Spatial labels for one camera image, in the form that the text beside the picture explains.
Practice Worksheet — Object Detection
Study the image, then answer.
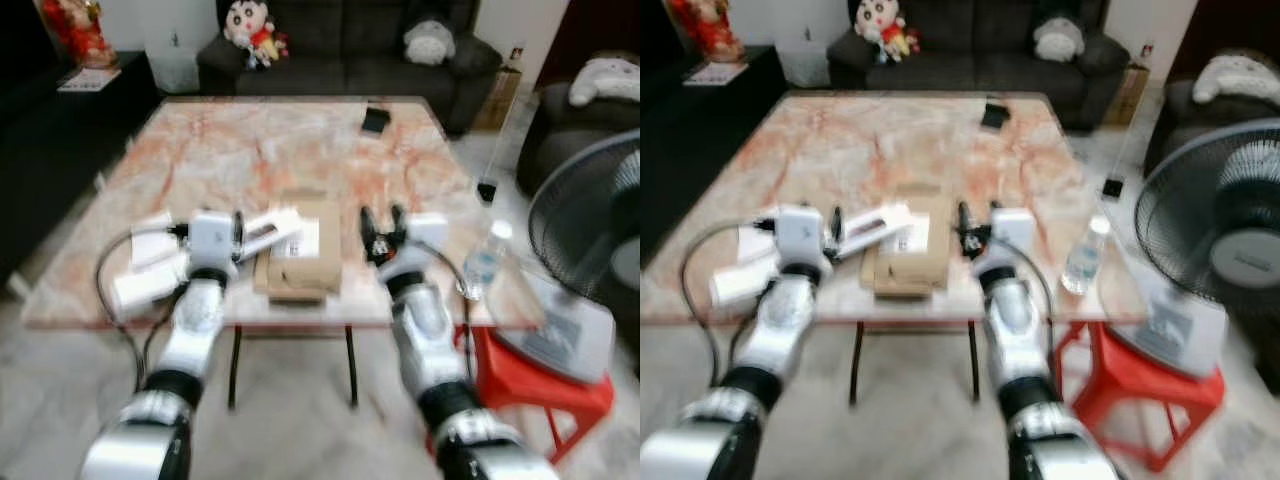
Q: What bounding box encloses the brown cardboard box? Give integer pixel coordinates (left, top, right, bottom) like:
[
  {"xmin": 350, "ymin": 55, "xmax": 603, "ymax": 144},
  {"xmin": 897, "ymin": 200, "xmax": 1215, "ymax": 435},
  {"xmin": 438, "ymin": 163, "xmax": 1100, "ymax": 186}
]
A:
[
  {"xmin": 861, "ymin": 194, "xmax": 957, "ymax": 300},
  {"xmin": 252, "ymin": 194, "xmax": 344, "ymax": 303}
]

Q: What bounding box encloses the dark grey sofa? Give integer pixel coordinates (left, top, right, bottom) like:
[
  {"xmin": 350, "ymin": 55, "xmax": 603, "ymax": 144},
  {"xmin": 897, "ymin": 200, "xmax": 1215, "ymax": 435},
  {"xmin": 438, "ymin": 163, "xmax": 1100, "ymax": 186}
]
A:
[
  {"xmin": 196, "ymin": 0, "xmax": 503, "ymax": 133},
  {"xmin": 827, "ymin": 0, "xmax": 1133, "ymax": 133}
]

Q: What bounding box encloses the white plush toy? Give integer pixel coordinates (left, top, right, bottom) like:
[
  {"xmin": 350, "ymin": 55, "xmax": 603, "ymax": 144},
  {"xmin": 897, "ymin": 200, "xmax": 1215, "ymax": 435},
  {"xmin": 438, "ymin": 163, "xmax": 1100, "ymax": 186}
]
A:
[
  {"xmin": 1191, "ymin": 51, "xmax": 1280, "ymax": 107},
  {"xmin": 568, "ymin": 57, "xmax": 641, "ymax": 108}
]

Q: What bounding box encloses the black low tv cabinet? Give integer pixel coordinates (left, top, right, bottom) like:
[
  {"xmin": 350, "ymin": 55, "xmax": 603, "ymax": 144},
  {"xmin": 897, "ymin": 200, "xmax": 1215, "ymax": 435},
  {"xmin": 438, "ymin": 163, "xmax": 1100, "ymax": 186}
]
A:
[
  {"xmin": 640, "ymin": 44, "xmax": 793, "ymax": 273},
  {"xmin": 0, "ymin": 50, "xmax": 163, "ymax": 286}
]

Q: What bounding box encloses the white tall bin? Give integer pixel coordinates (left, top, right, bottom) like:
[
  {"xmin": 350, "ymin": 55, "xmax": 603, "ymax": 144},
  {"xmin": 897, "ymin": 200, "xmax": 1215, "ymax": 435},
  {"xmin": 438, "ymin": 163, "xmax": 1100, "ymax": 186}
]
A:
[
  {"xmin": 139, "ymin": 0, "xmax": 217, "ymax": 94},
  {"xmin": 769, "ymin": 0, "xmax": 852, "ymax": 90}
]

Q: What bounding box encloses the dark grey armchair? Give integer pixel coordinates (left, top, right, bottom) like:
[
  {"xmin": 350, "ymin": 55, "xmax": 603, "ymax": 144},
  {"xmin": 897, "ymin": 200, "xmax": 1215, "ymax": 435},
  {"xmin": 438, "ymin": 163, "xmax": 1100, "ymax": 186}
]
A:
[
  {"xmin": 1144, "ymin": 52, "xmax": 1280, "ymax": 183},
  {"xmin": 517, "ymin": 54, "xmax": 641, "ymax": 197}
]

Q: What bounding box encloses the white printed card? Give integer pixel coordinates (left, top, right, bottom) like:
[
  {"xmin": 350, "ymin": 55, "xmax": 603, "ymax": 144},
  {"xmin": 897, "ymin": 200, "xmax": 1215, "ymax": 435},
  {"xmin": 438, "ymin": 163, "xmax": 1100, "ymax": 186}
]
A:
[
  {"xmin": 57, "ymin": 67, "xmax": 122, "ymax": 94},
  {"xmin": 681, "ymin": 61, "xmax": 750, "ymax": 88}
]

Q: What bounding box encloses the clear plastic water bottle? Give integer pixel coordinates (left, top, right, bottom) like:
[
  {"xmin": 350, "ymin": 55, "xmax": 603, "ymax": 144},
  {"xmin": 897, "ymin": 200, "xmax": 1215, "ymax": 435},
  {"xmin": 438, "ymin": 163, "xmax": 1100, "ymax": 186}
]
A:
[
  {"xmin": 1061, "ymin": 214, "xmax": 1112, "ymax": 297},
  {"xmin": 461, "ymin": 219, "xmax": 514, "ymax": 300}
]

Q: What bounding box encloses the red figurine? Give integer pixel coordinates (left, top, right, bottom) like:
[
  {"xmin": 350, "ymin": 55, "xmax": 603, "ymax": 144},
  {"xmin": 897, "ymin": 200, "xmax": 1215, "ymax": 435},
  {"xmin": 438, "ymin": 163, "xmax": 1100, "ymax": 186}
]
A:
[
  {"xmin": 39, "ymin": 0, "xmax": 117, "ymax": 68},
  {"xmin": 664, "ymin": 0, "xmax": 747, "ymax": 64}
]

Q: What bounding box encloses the black standing fan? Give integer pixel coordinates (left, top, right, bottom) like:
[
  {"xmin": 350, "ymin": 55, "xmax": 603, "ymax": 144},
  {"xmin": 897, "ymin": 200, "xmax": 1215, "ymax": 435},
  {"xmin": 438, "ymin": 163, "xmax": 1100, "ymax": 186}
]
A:
[
  {"xmin": 1134, "ymin": 129, "xmax": 1280, "ymax": 346},
  {"xmin": 527, "ymin": 129, "xmax": 641, "ymax": 306}
]

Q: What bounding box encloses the cartoon boy plush doll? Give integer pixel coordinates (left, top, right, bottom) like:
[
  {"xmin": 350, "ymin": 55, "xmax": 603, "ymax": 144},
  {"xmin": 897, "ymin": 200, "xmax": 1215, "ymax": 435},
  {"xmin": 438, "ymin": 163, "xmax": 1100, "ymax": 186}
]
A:
[
  {"xmin": 221, "ymin": 0, "xmax": 290, "ymax": 70},
  {"xmin": 854, "ymin": 0, "xmax": 922, "ymax": 63}
]

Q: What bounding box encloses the large white box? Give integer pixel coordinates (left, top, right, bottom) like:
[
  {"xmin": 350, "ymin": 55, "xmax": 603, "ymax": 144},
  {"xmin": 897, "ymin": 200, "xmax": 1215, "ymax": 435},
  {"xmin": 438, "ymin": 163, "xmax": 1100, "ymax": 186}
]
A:
[{"xmin": 111, "ymin": 254, "xmax": 192, "ymax": 318}]

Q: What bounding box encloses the red plastic stool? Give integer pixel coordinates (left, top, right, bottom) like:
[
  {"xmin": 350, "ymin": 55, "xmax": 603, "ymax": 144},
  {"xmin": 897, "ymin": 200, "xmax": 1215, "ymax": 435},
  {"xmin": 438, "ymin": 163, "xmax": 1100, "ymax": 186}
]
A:
[
  {"xmin": 1052, "ymin": 318, "xmax": 1227, "ymax": 473},
  {"xmin": 455, "ymin": 322, "xmax": 617, "ymax": 463}
]

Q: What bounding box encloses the white printed carton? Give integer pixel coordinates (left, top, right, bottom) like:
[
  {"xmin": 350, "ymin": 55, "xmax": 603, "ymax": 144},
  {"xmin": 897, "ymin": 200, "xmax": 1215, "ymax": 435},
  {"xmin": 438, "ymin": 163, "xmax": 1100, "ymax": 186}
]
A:
[
  {"xmin": 1123, "ymin": 274, "xmax": 1230, "ymax": 378},
  {"xmin": 498, "ymin": 288, "xmax": 614, "ymax": 388}
]

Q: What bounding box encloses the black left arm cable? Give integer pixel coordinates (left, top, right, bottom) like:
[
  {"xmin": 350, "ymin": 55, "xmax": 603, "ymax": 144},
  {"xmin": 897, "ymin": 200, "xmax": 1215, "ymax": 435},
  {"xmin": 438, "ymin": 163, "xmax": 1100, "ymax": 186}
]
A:
[
  {"xmin": 679, "ymin": 217, "xmax": 782, "ymax": 389},
  {"xmin": 94, "ymin": 224, "xmax": 192, "ymax": 393}
]

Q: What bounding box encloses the marble top table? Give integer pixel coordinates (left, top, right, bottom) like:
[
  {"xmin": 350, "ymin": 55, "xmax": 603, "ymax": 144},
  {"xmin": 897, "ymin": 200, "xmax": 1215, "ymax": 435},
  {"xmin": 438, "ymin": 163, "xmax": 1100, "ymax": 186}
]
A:
[
  {"xmin": 640, "ymin": 92, "xmax": 1151, "ymax": 406},
  {"xmin": 20, "ymin": 95, "xmax": 546, "ymax": 411}
]

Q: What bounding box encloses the flat brown cardboard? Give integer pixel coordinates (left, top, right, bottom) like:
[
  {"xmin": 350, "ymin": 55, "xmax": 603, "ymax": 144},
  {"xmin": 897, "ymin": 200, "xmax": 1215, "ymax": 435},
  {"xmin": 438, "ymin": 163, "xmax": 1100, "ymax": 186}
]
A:
[
  {"xmin": 1104, "ymin": 39, "xmax": 1157, "ymax": 130},
  {"xmin": 478, "ymin": 44, "xmax": 527, "ymax": 133}
]

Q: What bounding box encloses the grey round plush toy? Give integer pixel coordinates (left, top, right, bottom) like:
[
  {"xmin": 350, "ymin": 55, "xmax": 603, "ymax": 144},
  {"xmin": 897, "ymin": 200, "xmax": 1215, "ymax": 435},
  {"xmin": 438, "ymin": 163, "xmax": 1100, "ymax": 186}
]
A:
[
  {"xmin": 402, "ymin": 17, "xmax": 458, "ymax": 67},
  {"xmin": 1032, "ymin": 14, "xmax": 1087, "ymax": 64}
]

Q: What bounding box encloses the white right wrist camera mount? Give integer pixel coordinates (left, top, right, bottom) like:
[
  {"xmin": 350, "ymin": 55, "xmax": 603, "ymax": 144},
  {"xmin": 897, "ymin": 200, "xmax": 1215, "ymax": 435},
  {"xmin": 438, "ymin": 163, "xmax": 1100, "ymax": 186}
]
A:
[
  {"xmin": 988, "ymin": 207, "xmax": 1037, "ymax": 267},
  {"xmin": 396, "ymin": 212, "xmax": 450, "ymax": 273}
]

